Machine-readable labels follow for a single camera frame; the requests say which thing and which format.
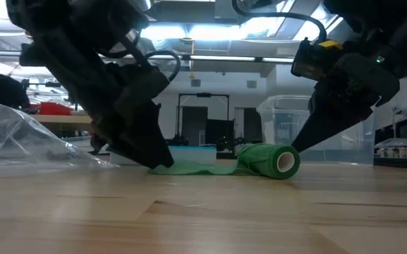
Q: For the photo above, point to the red plastic bin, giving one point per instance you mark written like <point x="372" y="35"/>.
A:
<point x="55" y="109"/>

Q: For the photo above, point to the black frame robot station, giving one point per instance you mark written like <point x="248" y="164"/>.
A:
<point x="203" y="95"/>

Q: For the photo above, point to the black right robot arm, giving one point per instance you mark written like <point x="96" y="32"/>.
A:
<point x="393" y="28"/>

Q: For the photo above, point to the clear plastic zip bag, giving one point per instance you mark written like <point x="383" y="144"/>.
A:
<point x="19" y="148"/>

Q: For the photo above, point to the green elastic bandage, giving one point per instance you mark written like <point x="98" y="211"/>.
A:
<point x="263" y="160"/>

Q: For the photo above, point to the tray of small bottles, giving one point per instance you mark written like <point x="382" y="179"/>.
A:
<point x="397" y="151"/>

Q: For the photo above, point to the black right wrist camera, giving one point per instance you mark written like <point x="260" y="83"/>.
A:
<point x="312" y="61"/>

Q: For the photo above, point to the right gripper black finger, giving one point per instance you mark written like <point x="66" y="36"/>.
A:
<point x="330" y="127"/>

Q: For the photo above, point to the clear plastic storage bin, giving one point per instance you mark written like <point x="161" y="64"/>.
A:
<point x="277" y="123"/>

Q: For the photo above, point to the black background robot arm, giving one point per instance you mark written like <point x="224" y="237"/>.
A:
<point x="180" y="141"/>
<point x="229" y="143"/>

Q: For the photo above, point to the long ceiling light rail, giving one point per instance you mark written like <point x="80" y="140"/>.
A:
<point x="224" y="58"/>

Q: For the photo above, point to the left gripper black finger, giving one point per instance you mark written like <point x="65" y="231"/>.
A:
<point x="136" y="141"/>

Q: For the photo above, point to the wheeled workbench with wooden top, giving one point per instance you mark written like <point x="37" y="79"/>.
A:
<point x="65" y="121"/>

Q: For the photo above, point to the blue white pill organizer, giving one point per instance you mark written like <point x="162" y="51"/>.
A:
<point x="196" y="155"/>

